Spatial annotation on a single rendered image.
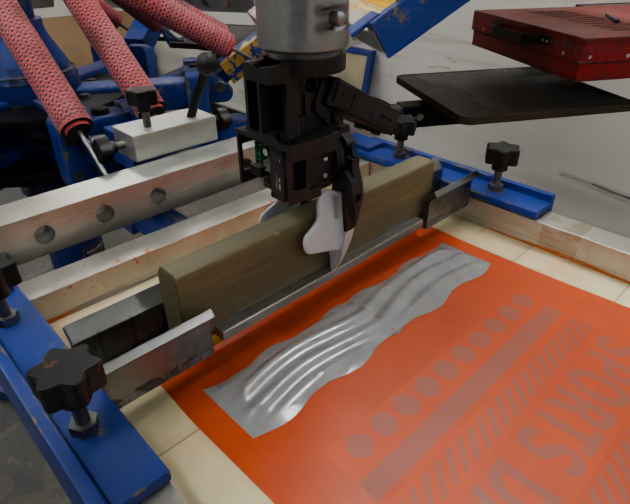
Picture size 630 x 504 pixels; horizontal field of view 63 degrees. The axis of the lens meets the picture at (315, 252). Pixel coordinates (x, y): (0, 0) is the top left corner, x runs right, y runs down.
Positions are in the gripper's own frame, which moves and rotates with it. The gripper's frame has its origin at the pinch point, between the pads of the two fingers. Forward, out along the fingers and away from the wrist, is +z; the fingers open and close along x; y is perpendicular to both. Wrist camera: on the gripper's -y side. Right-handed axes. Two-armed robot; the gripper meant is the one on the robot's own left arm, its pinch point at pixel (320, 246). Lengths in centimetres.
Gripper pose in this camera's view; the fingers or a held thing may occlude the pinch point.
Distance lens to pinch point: 54.7
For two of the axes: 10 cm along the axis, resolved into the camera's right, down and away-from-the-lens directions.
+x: 7.0, 3.8, -6.1
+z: 0.0, 8.5, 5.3
